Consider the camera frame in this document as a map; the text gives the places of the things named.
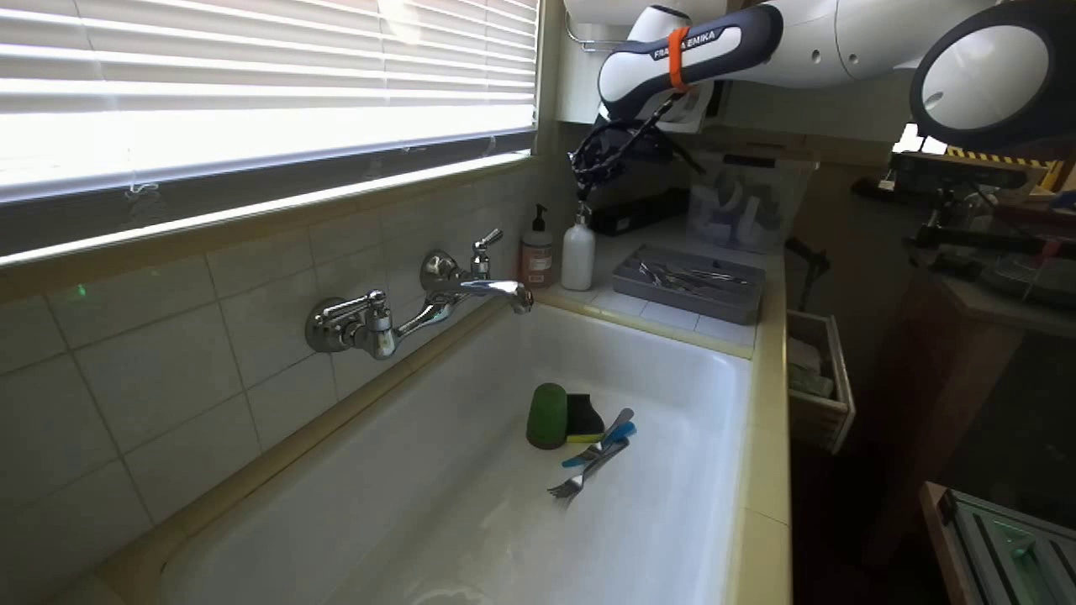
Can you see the white window blind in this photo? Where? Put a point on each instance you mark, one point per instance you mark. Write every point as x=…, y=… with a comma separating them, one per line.
x=256, y=88

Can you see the white pump bottle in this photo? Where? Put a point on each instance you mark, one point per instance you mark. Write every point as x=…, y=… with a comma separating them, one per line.
x=579, y=258

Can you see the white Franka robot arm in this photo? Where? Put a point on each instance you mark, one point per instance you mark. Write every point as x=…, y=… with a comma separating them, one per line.
x=853, y=36

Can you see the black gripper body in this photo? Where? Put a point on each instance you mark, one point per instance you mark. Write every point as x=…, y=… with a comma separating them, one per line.
x=626, y=141

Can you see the cluttered dark workbench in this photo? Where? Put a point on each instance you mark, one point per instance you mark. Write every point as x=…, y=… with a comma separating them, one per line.
x=985, y=258

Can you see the white sink basin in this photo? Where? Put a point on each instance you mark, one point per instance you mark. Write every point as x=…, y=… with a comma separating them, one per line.
x=471, y=516

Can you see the grey cutlery tray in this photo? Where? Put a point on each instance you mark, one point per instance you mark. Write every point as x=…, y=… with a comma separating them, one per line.
x=693, y=299

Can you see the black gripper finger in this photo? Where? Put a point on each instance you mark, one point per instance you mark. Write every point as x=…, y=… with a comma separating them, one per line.
x=584, y=185

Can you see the amber pump bottle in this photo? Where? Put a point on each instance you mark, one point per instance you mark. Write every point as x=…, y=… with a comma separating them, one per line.
x=538, y=258

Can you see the black and yellow sponge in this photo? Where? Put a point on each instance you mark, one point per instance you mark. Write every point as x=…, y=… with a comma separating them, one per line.
x=584, y=415

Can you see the chrome wall faucet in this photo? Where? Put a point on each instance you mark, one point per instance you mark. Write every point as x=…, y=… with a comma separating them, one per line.
x=443, y=275

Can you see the clear plastic dish container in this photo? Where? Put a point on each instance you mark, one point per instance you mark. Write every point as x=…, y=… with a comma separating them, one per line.
x=742, y=212

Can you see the silver fork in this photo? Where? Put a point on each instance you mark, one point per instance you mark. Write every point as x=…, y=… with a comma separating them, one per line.
x=584, y=480

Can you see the green plastic cup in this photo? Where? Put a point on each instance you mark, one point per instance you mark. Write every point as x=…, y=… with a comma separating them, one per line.
x=547, y=417

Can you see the open white drawer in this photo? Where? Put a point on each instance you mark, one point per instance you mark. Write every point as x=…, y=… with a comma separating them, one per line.
x=821, y=380

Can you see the black countertop appliance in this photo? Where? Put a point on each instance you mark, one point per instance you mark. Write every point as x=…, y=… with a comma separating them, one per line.
x=649, y=212

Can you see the green metal cart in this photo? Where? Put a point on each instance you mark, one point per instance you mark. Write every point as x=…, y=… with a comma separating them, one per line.
x=1009, y=548

